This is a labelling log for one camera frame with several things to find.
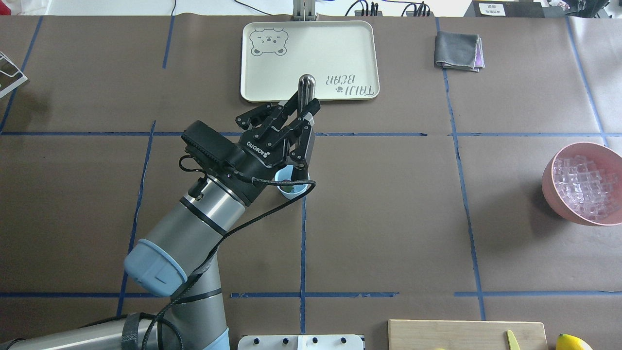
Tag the white camera post with base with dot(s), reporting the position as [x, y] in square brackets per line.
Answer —
[303, 342]

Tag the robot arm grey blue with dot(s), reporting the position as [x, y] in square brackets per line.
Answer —
[177, 259]

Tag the light blue plastic cup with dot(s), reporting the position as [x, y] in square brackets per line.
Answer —
[286, 175]

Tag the pink bowl with ice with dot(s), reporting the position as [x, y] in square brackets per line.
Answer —
[582, 183]

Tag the cream bear tray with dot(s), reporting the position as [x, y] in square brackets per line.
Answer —
[340, 55]

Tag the steel muddler black tip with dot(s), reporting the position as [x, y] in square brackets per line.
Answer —
[305, 92]

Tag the wooden cutting board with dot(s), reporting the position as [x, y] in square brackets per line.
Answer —
[463, 335]

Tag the dark grey folded cloth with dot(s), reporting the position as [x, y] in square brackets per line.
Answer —
[459, 51]

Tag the yellow knife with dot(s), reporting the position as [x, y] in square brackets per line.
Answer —
[512, 342]

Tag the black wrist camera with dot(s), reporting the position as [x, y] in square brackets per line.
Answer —
[208, 147]

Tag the white wire cup rack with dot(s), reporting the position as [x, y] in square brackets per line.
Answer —
[11, 77]

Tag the aluminium frame post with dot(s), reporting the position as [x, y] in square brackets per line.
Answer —
[304, 10]

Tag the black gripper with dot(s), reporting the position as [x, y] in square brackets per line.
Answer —
[252, 163]

